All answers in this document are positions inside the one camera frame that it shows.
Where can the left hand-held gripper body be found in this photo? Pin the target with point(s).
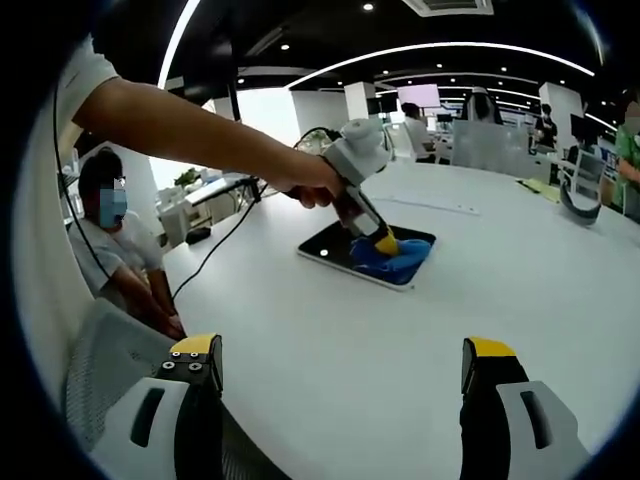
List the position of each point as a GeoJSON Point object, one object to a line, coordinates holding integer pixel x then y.
{"type": "Point", "coordinates": [357, 160]}

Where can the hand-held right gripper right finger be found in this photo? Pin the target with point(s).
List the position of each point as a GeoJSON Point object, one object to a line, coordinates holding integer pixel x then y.
{"type": "Point", "coordinates": [505, 440]}

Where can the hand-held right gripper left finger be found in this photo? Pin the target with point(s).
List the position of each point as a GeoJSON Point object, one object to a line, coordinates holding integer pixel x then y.
{"type": "Point", "coordinates": [165, 450]}

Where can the black mirror with white frame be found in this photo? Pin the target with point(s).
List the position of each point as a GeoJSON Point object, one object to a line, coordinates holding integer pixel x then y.
{"type": "Point", "coordinates": [330, 250]}

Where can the blue cleaning cloth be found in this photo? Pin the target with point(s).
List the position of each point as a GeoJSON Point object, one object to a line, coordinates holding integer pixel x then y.
{"type": "Point", "coordinates": [405, 262]}

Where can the person's left hand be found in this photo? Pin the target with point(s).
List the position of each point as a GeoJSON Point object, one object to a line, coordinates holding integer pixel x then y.
{"type": "Point", "coordinates": [312, 182]}

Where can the white recessed socket strip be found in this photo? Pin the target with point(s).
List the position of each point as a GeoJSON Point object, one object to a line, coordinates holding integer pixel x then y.
{"type": "Point", "coordinates": [430, 205]}

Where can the grey mesh chair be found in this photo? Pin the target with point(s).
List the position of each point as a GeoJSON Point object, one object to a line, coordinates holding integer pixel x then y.
{"type": "Point", "coordinates": [115, 360]}

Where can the grey desk partition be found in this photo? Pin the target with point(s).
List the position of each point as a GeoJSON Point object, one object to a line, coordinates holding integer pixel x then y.
{"type": "Point", "coordinates": [490, 145]}

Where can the black and white office chair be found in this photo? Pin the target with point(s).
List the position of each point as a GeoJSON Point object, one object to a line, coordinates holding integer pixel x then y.
{"type": "Point", "coordinates": [482, 105]}

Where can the curved ceiling light strip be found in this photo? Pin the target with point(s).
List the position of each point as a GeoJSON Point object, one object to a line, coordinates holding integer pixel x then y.
{"type": "Point", "coordinates": [440, 45]}
{"type": "Point", "coordinates": [172, 45]}

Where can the white side desk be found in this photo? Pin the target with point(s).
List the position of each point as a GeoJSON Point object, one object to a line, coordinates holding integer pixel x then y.
{"type": "Point", "coordinates": [215, 187]}

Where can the green potted plant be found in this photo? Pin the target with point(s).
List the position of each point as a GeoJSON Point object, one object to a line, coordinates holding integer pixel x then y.
{"type": "Point", "coordinates": [187, 177]}

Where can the yellow paper pad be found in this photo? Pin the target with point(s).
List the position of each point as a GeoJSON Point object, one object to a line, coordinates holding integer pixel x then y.
{"type": "Point", "coordinates": [540, 190]}

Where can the ceiling air vent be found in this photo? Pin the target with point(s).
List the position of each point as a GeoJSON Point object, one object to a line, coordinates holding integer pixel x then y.
{"type": "Point", "coordinates": [447, 6]}

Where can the grey curved headband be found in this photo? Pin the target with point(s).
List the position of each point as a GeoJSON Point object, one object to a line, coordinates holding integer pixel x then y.
{"type": "Point", "coordinates": [577, 215]}

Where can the pale wall screen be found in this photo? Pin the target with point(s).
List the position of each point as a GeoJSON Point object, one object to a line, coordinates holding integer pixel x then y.
{"type": "Point", "coordinates": [419, 95]}

